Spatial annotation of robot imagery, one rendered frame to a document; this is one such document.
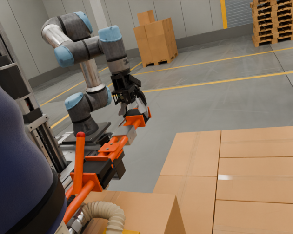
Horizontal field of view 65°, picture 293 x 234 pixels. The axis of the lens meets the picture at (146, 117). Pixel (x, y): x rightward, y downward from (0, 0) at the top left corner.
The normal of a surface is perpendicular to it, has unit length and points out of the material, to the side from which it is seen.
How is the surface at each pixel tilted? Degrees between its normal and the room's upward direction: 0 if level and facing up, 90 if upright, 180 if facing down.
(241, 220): 0
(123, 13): 90
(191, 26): 90
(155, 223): 0
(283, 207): 0
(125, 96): 90
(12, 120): 105
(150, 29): 90
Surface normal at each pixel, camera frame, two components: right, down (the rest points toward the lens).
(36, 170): 0.97, -0.24
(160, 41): -0.34, 0.45
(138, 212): -0.25, -0.89
